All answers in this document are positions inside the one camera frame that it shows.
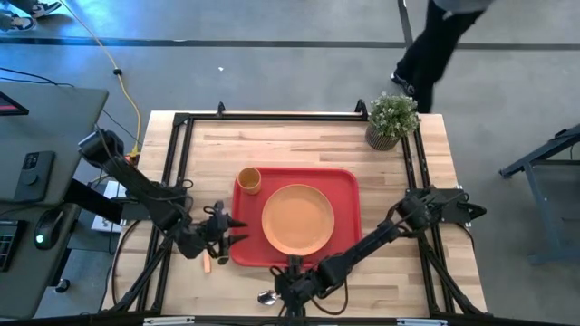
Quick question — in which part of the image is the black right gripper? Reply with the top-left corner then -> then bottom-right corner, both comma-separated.
271,254 -> 325,318

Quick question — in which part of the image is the yellow floor cable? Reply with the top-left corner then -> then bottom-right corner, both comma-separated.
57,0 -> 143,158

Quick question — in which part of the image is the red plastic tray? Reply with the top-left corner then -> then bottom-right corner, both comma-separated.
229,166 -> 363,269

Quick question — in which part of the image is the orange cup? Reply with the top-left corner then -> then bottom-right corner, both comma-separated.
237,167 -> 263,197

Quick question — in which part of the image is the black tablet screen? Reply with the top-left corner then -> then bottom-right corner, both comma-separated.
0,91 -> 30,118

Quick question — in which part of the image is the green plant in ribbed pot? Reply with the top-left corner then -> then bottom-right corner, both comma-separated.
364,91 -> 421,152

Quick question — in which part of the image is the black computer mouse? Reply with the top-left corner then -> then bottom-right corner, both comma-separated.
34,207 -> 65,251

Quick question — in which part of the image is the person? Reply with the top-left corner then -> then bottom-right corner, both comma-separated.
391,0 -> 496,114
0,0 -> 63,33

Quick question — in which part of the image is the black phone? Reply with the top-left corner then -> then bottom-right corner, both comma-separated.
13,150 -> 57,204

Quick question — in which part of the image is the grey desk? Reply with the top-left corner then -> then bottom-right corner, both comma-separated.
0,81 -> 111,321

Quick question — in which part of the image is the blue-grey metal side table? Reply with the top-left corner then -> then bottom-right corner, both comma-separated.
498,122 -> 580,266

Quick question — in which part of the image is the black looped cable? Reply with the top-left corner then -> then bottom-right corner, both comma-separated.
309,278 -> 351,317

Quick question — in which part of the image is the black aluminium table frame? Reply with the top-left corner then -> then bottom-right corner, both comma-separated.
101,98 -> 488,319

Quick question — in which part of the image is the white metal bracket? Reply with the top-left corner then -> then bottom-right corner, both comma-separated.
142,316 -> 196,326
396,318 -> 449,326

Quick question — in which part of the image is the white power strip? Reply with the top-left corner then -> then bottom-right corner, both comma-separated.
90,179 -> 129,235

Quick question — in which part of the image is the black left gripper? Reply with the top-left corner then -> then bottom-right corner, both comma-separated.
198,200 -> 250,266

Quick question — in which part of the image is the orange plate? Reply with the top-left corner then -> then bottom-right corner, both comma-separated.
261,183 -> 336,257

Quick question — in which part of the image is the black keyboard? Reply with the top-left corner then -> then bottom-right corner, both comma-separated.
0,219 -> 20,273

